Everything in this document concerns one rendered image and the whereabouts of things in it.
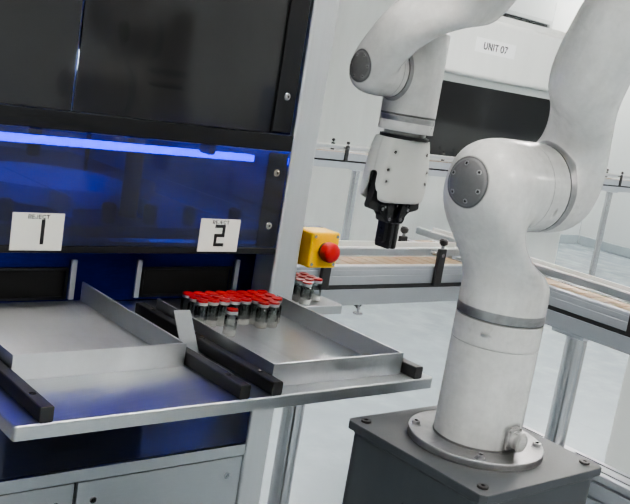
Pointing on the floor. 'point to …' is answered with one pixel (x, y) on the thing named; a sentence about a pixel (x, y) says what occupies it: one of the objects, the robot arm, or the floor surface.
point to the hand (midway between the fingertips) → (386, 234)
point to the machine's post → (290, 217)
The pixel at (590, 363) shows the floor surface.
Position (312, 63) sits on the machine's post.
